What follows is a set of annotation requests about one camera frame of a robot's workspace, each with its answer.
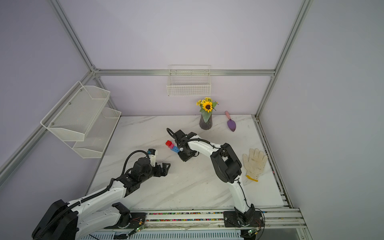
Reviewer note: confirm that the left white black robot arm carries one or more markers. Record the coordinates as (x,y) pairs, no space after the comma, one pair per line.
(101,209)

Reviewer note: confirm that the sunflower bouquet in grey vase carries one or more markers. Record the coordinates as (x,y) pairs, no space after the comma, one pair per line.
(207,107)

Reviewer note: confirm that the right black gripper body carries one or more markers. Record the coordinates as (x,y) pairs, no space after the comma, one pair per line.
(185,155)

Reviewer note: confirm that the aluminium front rail frame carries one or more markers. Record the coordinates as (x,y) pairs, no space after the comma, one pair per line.
(280,218)

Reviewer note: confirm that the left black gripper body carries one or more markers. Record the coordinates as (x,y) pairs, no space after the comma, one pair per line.
(154,171)

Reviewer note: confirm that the white work glove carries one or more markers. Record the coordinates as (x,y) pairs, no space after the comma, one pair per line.
(254,164)

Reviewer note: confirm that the blue long lego brick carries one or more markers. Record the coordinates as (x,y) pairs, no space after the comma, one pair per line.
(175,149)

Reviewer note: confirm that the purple pink garden trowel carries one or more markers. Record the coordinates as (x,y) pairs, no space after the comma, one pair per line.
(231,124)

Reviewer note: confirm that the white wire wall basket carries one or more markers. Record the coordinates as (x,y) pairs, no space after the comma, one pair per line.
(189,81)

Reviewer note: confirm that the white mesh two-tier shelf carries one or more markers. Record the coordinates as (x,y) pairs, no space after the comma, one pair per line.
(83,121)

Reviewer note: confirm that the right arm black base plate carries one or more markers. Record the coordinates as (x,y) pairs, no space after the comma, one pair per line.
(249,219)

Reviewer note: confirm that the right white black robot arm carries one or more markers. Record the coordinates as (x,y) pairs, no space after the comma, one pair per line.
(226,164)

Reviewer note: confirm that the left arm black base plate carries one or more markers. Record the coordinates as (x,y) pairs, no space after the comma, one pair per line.
(129,221)

